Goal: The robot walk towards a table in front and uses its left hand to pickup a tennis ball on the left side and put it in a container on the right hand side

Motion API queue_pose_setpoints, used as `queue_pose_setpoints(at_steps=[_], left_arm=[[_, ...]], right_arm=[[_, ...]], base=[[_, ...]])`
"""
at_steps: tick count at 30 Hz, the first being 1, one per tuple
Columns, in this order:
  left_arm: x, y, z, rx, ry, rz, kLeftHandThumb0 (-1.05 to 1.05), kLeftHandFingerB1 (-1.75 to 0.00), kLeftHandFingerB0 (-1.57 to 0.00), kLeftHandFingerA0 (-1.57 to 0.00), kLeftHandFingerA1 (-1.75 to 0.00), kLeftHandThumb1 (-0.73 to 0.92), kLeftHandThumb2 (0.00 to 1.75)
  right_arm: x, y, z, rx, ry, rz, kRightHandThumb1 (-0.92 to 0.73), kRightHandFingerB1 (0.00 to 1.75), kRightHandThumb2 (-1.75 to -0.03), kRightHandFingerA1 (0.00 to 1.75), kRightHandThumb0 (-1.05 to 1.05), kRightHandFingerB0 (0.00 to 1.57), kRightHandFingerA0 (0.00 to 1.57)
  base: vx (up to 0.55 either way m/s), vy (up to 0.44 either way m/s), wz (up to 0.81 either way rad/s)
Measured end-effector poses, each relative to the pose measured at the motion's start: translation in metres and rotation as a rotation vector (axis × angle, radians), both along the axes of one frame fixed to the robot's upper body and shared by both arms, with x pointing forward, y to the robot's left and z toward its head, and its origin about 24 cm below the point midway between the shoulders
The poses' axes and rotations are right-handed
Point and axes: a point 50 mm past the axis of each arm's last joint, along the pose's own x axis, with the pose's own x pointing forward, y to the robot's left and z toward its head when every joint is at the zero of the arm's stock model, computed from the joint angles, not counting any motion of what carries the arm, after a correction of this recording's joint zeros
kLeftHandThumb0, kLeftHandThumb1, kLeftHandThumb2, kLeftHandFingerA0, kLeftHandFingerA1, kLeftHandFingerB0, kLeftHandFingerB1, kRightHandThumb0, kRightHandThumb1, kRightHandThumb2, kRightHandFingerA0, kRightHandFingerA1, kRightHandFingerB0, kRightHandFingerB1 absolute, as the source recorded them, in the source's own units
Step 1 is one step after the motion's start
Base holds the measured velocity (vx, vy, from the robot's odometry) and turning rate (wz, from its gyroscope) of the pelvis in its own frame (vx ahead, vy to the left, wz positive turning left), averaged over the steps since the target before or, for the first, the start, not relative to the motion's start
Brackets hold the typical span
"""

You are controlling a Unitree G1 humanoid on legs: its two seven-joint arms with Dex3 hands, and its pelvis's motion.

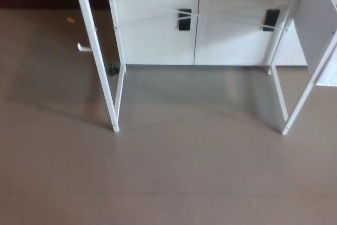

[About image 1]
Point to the white cabinet with doors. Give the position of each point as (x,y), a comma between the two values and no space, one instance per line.
(158,40)

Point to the black plug on floor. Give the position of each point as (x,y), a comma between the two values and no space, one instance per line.
(113,69)

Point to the white metal frame table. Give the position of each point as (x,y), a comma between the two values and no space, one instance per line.
(90,17)

